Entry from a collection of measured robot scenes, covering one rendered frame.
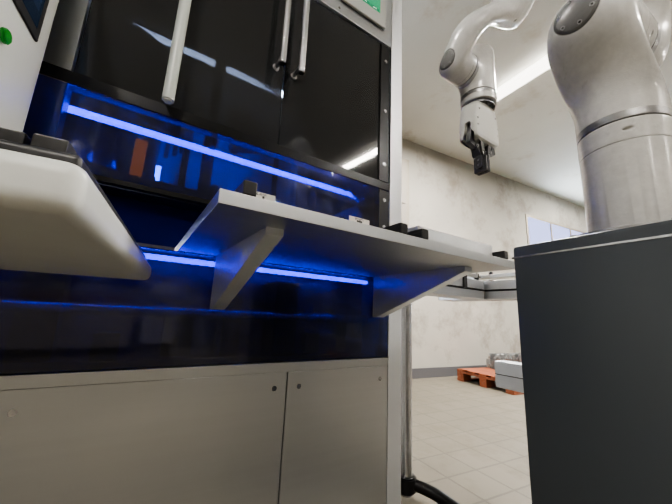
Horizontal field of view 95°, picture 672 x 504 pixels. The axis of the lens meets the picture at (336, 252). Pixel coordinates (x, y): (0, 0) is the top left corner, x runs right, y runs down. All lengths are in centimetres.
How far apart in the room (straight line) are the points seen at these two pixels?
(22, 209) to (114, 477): 69
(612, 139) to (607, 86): 9
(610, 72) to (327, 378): 88
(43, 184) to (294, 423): 81
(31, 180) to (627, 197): 65
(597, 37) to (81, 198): 70
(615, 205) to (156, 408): 91
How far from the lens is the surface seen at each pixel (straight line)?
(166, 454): 85
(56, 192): 21
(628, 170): 64
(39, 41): 85
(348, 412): 101
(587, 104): 71
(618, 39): 71
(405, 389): 137
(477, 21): 93
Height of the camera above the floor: 73
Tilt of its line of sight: 12 degrees up
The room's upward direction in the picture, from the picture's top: 3 degrees clockwise
